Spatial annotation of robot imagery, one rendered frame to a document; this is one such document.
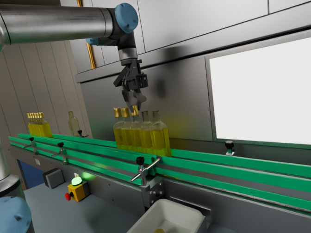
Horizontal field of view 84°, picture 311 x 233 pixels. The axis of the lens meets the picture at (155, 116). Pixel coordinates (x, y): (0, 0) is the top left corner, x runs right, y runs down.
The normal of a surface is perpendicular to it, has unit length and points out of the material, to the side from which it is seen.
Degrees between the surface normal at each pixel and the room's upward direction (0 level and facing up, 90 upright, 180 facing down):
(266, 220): 90
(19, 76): 90
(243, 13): 90
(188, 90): 90
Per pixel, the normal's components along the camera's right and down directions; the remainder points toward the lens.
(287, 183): -0.59, 0.25
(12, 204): -0.02, -0.97
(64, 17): 0.65, -0.02
